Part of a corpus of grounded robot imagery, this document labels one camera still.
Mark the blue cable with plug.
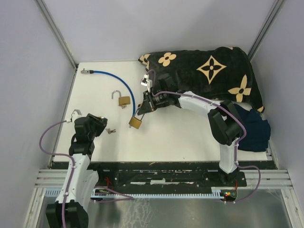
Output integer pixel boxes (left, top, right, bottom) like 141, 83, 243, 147
81, 68, 137, 117

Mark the large brass padlock with keys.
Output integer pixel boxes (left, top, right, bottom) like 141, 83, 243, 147
129, 107, 145, 129

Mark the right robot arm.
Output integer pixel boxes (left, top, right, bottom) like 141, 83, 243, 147
136, 73, 247, 186

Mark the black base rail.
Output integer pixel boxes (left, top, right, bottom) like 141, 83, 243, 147
51, 161, 247, 190

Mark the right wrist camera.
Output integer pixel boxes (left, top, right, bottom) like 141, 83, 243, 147
140, 74, 152, 93

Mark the dark blue cloth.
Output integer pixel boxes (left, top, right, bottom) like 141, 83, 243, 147
234, 104, 271, 152

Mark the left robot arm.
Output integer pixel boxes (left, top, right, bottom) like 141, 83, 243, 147
46, 110, 108, 228

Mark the left aluminium frame post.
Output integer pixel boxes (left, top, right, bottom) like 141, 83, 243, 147
35, 0, 79, 69

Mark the brass padlock with key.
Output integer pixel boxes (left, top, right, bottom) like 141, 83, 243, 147
111, 90, 131, 109

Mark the white slotted cable duct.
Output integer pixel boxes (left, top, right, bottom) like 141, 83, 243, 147
45, 186, 226, 198

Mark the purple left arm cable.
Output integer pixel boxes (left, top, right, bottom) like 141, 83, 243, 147
39, 120, 133, 228

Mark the aluminium frame post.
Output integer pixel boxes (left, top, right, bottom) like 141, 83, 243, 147
247, 0, 285, 61
35, 0, 79, 69

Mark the silver key pair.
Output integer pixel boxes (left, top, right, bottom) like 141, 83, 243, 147
105, 128, 116, 134

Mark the right aluminium frame post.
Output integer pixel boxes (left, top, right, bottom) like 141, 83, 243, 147
247, 0, 285, 61

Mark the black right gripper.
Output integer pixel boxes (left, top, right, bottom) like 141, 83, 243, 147
137, 90, 168, 115

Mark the black floral patterned blanket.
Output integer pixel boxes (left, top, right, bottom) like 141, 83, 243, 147
138, 47, 265, 113

